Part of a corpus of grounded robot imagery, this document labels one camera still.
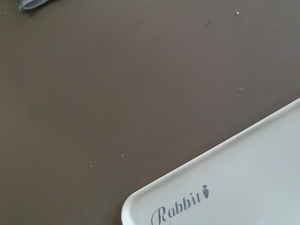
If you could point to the cream rabbit serving tray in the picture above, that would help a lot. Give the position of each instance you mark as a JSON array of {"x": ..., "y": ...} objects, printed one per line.
[{"x": 253, "y": 178}]

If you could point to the grey folded cloth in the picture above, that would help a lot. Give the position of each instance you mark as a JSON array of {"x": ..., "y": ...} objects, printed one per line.
[{"x": 30, "y": 4}]

